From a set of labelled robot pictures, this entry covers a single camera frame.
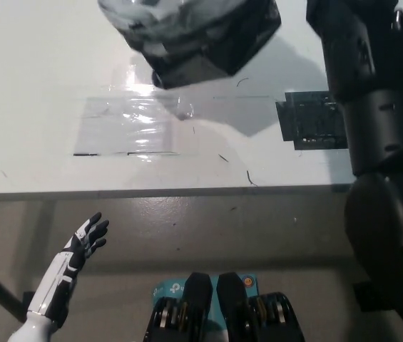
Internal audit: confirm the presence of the teal router box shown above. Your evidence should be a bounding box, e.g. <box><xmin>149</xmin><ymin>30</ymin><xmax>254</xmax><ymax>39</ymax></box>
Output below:
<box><xmin>151</xmin><ymin>273</ymin><xmax>260</xmax><ymax>331</ymax></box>

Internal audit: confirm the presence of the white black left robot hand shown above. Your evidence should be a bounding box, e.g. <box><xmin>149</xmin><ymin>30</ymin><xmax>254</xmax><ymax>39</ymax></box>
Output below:
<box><xmin>26</xmin><ymin>212</ymin><xmax>111</xmax><ymax>321</ymax></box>

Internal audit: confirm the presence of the grey black plastic bag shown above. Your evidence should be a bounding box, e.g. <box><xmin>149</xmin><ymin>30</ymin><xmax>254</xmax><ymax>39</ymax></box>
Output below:
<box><xmin>97</xmin><ymin>0</ymin><xmax>282</xmax><ymax>90</ymax></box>

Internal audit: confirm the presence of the clear tape patch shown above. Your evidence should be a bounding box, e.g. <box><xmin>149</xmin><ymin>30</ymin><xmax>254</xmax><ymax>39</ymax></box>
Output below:
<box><xmin>73</xmin><ymin>95</ymin><xmax>195</xmax><ymax>158</ymax></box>

